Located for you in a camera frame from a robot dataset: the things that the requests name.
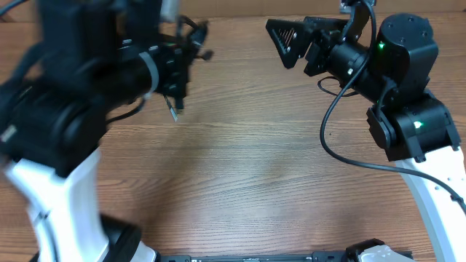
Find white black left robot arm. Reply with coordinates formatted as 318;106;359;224
1;0;212;262

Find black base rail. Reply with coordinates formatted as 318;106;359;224
90;238;414;262

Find thin black cable bundle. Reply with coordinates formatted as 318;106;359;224
163;14;215;123

